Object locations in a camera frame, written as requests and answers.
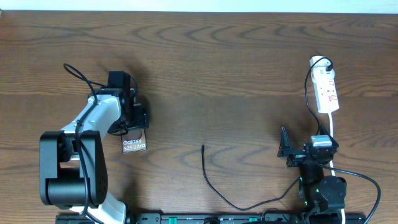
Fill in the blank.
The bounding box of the black charger cable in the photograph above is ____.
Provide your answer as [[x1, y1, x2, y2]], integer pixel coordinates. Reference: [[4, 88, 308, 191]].
[[201, 56, 334, 212]]

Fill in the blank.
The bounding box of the white power strip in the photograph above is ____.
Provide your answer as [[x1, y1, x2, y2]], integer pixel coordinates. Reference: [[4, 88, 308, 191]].
[[310, 55, 340, 114]]

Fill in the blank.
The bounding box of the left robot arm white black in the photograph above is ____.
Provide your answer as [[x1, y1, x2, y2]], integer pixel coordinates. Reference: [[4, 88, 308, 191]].
[[39, 88, 146, 223]]

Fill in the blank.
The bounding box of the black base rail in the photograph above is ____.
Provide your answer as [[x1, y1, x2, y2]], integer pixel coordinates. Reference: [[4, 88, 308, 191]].
[[55, 211, 366, 224]]

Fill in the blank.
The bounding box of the white power strip cord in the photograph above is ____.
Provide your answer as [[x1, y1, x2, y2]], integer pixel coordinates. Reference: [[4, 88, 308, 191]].
[[328, 112, 346, 224]]

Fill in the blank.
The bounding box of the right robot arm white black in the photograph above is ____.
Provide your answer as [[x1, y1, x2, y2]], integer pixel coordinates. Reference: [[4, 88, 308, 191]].
[[277, 126, 347, 223]]

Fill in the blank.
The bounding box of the Galaxy S25 Ultra smartphone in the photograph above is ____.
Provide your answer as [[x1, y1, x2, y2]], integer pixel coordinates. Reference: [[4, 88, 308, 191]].
[[121, 129, 147, 154]]

